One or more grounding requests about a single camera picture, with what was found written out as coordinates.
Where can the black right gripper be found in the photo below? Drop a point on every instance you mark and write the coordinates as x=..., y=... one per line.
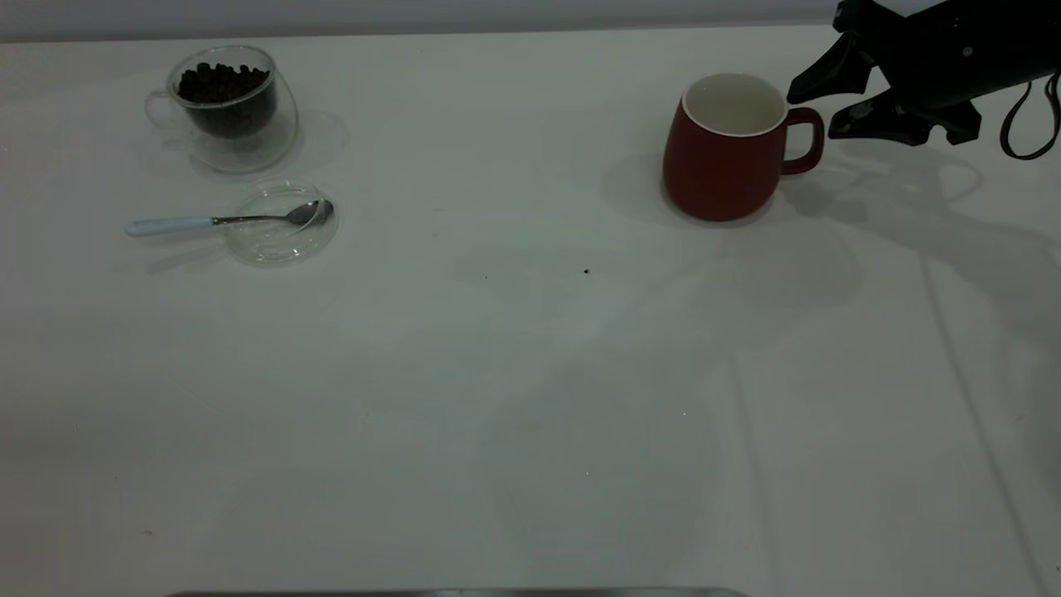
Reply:
x=945, y=58

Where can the red ceramic mug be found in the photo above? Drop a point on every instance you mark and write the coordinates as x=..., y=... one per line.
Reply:
x=717, y=178

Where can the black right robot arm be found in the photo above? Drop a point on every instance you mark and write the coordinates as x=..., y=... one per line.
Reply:
x=1044, y=37

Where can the dark coffee beans pile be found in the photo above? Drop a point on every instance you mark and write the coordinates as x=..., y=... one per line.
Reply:
x=224, y=91

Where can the clear glass dish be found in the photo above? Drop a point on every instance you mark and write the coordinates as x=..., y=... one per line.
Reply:
x=278, y=245

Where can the clear double-wall glass cup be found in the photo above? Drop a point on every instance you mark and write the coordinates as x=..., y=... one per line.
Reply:
x=249, y=149

